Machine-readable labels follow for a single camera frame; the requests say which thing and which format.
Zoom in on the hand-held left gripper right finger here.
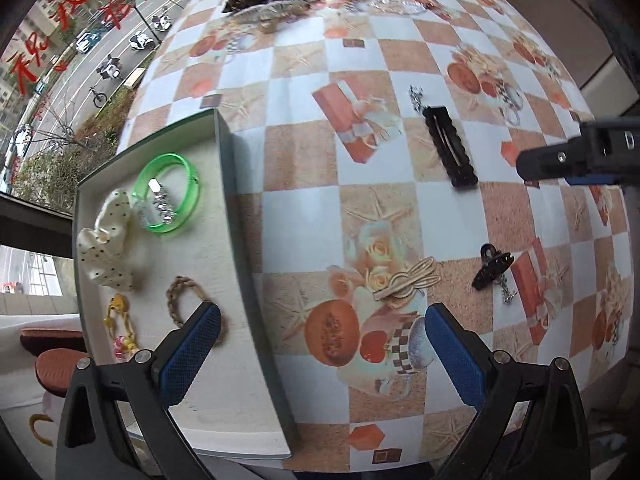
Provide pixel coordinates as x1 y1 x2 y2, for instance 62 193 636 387
424 302 591 480

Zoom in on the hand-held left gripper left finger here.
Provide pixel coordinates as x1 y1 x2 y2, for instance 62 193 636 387
55 301 222 480

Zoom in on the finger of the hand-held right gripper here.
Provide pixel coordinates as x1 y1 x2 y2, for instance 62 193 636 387
516 120 640 187

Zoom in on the brown braided hair tie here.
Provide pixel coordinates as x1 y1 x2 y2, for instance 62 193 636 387
166 275 228 346

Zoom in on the grey shallow box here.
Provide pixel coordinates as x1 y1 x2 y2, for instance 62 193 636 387
72 108 299 460

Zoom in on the pink yellow beaded bracelet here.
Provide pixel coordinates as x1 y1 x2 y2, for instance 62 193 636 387
112 335 141 363

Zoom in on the yellow hair tie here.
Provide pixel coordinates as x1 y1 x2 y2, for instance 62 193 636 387
103 294 136 341

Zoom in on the cream polka dot scrunchie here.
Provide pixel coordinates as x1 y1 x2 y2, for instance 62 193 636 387
75 187 138 292

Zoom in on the silver rhinestone hair clip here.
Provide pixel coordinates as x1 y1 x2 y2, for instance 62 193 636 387
137 177 178 226

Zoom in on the green translucent bracelet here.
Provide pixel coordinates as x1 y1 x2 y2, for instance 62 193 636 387
131 154 202 235

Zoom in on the beige bunny hair clip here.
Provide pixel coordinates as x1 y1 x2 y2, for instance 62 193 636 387
372 256 442 303

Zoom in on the small black claw clip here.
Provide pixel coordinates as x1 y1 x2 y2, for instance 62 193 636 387
472 242 517 306

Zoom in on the black long hair clip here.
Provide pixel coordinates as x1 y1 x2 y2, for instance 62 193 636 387
422 105 478 190

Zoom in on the clear hair claw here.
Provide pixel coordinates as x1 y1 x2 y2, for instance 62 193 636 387
235 0 313 33

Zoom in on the yellow ring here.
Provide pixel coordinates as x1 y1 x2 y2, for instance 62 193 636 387
29 412 56 447

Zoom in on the clear beaded bracelet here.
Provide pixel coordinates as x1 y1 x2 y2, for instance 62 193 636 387
372 0 426 17

